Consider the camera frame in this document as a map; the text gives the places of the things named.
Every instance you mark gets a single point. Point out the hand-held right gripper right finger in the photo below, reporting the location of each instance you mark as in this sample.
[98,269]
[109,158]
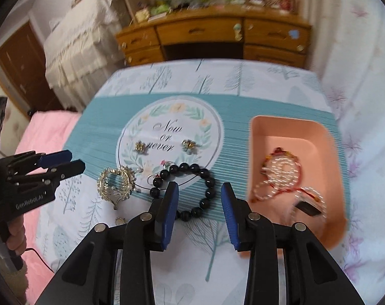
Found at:
[229,216]

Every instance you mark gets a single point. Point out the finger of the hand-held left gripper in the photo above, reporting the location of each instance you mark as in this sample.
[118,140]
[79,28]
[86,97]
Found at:
[70,168]
[55,157]

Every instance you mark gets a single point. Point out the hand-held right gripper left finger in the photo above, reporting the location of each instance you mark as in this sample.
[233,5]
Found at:
[168,216]

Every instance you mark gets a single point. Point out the pink plastic tray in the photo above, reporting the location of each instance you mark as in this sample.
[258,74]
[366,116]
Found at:
[275,127]

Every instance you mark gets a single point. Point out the person's left hand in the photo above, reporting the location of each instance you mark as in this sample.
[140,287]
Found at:
[16,233]

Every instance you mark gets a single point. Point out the pink blanket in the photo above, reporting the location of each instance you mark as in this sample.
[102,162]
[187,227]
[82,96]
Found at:
[46,133]

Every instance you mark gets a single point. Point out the gold crown brooch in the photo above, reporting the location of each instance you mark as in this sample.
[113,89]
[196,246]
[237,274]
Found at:
[111,184]

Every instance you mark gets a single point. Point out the small oval pendant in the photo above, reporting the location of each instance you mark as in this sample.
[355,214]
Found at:
[120,221]

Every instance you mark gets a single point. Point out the teal wreath print placemat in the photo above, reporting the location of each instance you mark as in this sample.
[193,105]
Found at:
[100,117]

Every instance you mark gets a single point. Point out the small gold earring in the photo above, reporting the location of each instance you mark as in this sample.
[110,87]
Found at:
[189,145]
[141,147]

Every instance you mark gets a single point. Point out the small black box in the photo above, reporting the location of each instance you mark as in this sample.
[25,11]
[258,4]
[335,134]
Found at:
[308,209]

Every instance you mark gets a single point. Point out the brown wooden door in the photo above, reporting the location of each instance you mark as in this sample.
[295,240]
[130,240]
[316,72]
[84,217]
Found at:
[17,70]

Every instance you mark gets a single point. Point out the white lace furniture cover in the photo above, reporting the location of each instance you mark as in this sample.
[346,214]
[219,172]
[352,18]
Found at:
[81,44]

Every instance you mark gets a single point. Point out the tree print tablecloth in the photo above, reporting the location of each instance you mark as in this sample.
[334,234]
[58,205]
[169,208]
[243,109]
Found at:
[211,76]

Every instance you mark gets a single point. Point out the wooden desk with drawers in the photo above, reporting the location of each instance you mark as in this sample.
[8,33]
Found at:
[195,30]

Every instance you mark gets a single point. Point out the white floral cloth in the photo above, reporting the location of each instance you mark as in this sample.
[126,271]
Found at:
[364,70]

